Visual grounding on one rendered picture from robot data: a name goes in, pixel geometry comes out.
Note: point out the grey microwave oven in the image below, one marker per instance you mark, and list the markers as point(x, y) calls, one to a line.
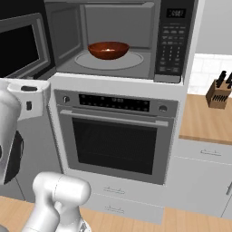
point(175, 45)

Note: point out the grey microwave turntable plate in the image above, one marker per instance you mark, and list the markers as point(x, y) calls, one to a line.
point(133, 62)

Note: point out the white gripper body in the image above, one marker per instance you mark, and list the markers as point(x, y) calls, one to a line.
point(46, 99)

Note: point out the round oven knob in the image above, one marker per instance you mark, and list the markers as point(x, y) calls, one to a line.
point(163, 108)
point(65, 99)

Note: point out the steel built-in oven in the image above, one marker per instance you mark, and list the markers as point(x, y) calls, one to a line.
point(116, 102)

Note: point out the pale waffle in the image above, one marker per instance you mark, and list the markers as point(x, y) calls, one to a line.
point(108, 50)

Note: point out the oven door with dark window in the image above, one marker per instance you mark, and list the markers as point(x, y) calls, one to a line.
point(114, 145)

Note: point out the grey microwave door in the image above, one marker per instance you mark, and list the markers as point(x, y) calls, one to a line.
point(21, 48)

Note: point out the white drawer front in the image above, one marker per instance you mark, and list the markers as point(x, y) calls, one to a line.
point(193, 148)
point(133, 187)
point(136, 213)

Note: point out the wooden knife block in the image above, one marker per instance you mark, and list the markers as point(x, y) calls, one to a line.
point(217, 98)

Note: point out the white cupboard door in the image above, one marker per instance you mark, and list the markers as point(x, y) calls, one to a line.
point(196, 187)

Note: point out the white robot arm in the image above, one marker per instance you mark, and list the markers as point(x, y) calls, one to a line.
point(57, 193)

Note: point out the brown bowl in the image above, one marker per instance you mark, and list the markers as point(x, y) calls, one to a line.
point(99, 53)

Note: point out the white tall cabinet frame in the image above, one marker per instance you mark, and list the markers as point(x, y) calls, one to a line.
point(188, 78)

